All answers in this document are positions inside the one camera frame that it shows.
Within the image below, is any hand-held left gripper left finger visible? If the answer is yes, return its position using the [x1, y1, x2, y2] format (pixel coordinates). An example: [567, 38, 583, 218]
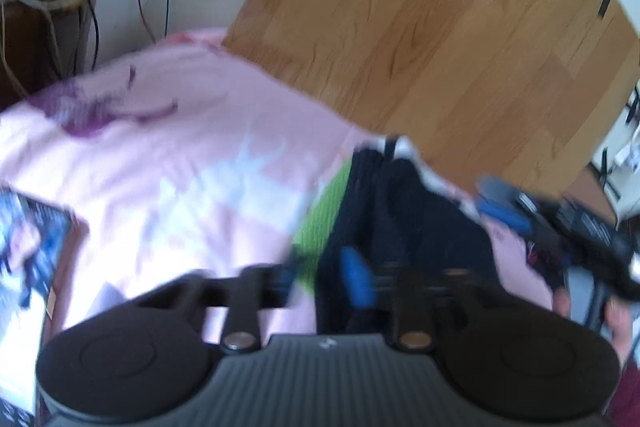
[135, 263, 303, 354]

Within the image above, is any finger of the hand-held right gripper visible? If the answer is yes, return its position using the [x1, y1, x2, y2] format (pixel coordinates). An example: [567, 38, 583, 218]
[476, 174, 526, 205]
[475, 199, 533, 235]

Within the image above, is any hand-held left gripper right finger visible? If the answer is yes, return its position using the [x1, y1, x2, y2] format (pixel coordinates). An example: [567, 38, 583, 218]
[339, 246, 503, 354]

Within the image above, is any green navy striped sweater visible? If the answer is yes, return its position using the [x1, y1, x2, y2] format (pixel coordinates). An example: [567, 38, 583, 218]
[291, 134, 502, 339]

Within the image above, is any person's right hand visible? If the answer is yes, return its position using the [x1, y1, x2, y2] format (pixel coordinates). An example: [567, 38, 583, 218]
[552, 288, 635, 370]

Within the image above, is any wooden headboard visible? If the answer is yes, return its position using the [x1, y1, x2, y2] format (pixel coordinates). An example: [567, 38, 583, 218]
[220, 0, 640, 204]

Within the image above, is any pink printed bedsheet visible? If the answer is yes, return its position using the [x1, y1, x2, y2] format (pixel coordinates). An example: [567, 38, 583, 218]
[0, 27, 557, 410]

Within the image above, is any glossy magazine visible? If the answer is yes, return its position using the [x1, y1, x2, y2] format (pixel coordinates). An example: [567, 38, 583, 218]
[0, 189, 91, 427]

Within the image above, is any brown wooden nightstand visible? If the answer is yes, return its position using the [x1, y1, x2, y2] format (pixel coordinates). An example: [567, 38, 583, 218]
[0, 1, 97, 108]

